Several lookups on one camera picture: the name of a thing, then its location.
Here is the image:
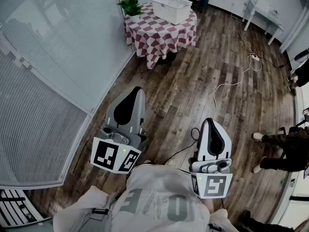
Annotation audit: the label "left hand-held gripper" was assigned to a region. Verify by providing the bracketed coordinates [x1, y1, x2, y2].
[90, 86, 147, 173]

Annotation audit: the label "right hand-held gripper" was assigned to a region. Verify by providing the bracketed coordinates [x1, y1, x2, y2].
[188, 117, 234, 199]

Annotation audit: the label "white plastic laundry basket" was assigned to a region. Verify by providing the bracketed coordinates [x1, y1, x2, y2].
[150, 0, 193, 26]

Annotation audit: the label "black round table base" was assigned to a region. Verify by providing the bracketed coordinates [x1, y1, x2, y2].
[155, 51, 178, 65]

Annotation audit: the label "person's light shirt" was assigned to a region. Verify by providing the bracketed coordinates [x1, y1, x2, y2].
[52, 163, 242, 232]

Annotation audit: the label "potted green plant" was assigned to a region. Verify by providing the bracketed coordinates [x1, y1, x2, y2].
[116, 0, 144, 23]

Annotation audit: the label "white side desk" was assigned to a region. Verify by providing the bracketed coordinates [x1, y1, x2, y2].
[242, 0, 284, 45]

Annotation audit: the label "white slatted rack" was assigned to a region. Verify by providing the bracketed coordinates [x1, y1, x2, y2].
[0, 188, 53, 227]

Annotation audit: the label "black cable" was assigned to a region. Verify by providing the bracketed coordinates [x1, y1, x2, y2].
[165, 128, 201, 165]
[259, 49, 290, 69]

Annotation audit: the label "white cable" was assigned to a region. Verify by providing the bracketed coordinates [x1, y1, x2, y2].
[230, 5, 254, 58]
[213, 54, 263, 120]

